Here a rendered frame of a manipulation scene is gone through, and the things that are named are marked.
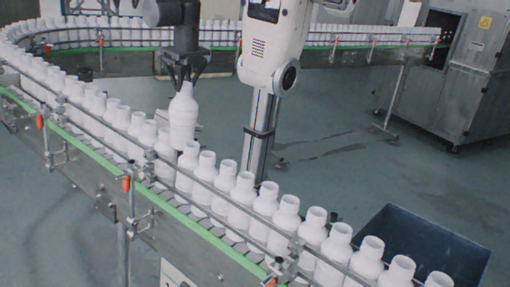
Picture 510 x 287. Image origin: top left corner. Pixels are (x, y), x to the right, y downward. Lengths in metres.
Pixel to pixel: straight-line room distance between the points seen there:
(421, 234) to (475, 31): 3.22
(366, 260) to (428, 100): 3.91
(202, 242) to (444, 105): 3.79
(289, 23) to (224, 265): 0.85
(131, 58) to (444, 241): 1.93
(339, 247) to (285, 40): 0.87
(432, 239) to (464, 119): 3.16
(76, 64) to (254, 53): 1.21
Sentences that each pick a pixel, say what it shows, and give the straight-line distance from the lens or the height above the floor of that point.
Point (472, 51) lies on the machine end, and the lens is 4.35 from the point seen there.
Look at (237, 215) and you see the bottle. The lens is 0.87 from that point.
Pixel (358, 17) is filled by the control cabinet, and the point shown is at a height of 0.82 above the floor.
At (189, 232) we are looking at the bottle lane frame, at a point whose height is 0.97.
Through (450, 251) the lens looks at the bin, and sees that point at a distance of 1.33.
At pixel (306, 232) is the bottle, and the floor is 1.13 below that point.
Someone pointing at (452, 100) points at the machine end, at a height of 0.52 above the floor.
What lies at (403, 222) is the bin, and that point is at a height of 0.90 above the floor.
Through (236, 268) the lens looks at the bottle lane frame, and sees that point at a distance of 0.92.
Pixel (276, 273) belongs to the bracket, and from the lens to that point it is 0.75.
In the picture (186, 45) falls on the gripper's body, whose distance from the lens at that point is 0.89.
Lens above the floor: 1.60
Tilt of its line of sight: 26 degrees down
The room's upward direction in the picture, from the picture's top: 8 degrees clockwise
